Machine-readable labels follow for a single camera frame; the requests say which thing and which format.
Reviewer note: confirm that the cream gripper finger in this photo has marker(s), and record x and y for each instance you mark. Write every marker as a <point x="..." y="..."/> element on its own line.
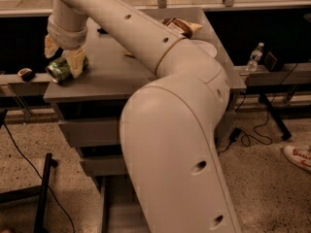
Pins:
<point x="51" y="47"/>
<point x="75" y="60"/>

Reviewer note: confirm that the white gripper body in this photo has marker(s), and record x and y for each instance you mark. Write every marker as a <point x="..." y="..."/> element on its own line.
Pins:
<point x="67" y="38"/>

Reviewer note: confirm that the green soda can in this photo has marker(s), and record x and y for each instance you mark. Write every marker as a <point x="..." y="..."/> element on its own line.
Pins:
<point x="59" y="70"/>

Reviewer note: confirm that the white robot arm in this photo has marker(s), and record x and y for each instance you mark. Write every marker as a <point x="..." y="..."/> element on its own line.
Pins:
<point x="181" y="188"/>

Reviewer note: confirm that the grey drawer cabinet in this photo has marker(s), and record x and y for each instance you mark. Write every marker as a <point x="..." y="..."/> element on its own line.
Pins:
<point x="101" y="90"/>

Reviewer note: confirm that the middle grey drawer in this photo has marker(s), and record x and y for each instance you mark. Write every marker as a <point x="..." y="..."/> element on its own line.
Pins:
<point x="110" y="163"/>

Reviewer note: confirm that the open bottom drawer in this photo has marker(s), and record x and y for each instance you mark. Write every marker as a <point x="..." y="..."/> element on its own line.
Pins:
<point x="120" y="211"/>

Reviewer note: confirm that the black tape measure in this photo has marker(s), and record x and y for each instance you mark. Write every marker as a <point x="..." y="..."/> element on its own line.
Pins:
<point x="26" y="74"/>

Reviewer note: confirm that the brown chip bag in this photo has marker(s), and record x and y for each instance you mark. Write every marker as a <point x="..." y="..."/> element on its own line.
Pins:
<point x="188" y="29"/>

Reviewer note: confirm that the white bowl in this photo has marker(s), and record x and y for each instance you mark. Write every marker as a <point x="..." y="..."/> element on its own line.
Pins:
<point x="207" y="47"/>

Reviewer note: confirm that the clear water bottle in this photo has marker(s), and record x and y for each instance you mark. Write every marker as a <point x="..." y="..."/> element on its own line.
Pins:
<point x="255" y="57"/>

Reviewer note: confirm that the small black box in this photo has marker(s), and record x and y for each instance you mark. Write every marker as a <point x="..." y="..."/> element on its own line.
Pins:
<point x="272" y="62"/>

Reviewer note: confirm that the white red sneaker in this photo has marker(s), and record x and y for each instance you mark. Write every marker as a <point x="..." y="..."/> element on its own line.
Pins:
<point x="298" y="157"/>

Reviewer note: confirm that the black stand frame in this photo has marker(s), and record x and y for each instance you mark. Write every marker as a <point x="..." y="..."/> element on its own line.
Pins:
<point x="41" y="191"/>

